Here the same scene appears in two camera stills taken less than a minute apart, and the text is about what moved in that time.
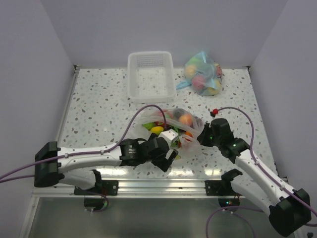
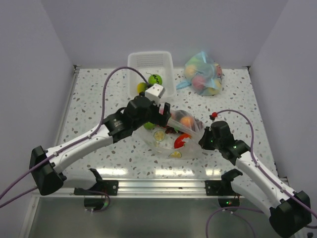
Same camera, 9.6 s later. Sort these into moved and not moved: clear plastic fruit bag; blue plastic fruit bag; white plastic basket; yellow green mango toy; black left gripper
Moved: black left gripper; yellow green mango toy
Not moved: blue plastic fruit bag; clear plastic fruit bag; white plastic basket
